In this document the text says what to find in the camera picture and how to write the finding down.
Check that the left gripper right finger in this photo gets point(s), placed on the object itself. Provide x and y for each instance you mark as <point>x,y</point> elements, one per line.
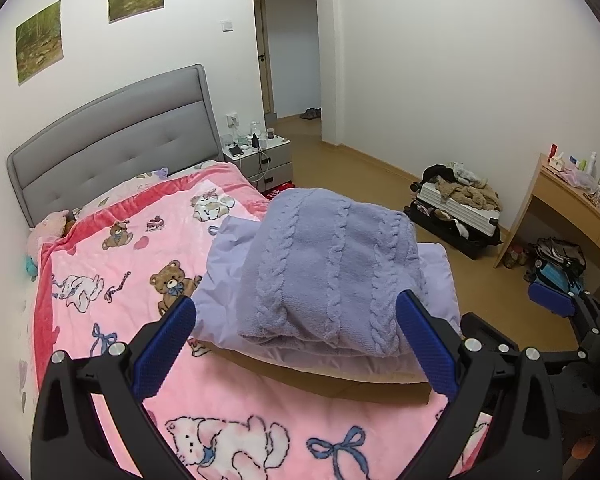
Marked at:
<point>522,440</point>

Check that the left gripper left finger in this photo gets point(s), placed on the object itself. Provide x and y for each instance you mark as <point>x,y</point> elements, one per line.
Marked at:
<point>67,439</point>

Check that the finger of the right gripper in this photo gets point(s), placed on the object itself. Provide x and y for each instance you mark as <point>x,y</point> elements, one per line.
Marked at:
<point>554,300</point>

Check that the lavender knit sweater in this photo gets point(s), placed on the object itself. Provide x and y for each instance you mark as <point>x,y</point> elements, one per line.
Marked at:
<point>370,254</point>

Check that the open suitcase with clothes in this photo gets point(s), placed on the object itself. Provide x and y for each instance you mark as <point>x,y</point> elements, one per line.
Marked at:
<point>456,205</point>

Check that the black blue backpack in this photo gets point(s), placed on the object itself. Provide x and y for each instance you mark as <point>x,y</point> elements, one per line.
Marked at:
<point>557,264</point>

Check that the wooden desk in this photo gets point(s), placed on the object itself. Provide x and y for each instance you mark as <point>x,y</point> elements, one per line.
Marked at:
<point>565,211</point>

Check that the pink cartoon fleece blanket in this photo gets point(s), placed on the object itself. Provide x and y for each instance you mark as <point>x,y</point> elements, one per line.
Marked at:
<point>124,267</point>

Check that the teal plush toy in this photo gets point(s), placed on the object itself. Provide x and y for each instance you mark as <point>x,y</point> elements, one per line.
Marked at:
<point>31,268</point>

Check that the lilac folded garment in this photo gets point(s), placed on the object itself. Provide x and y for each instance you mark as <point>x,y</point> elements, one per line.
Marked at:
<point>219,297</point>

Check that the pink plush toy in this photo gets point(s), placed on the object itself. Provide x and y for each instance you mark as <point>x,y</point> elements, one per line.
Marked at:
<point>55,225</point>

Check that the shoes in hallway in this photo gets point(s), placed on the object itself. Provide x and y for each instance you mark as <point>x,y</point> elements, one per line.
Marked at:
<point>311,114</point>

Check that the white bedside table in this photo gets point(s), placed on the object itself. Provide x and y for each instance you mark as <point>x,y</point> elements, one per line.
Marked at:
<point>265,167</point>

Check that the grey upholstered headboard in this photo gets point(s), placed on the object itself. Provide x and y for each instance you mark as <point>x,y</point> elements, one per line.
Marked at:
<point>161,121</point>

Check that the wooden door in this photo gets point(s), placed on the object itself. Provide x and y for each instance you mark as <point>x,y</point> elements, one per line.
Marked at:
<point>262,47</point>

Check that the forest picture left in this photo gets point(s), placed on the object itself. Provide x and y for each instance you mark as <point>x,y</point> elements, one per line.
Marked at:
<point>39,42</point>

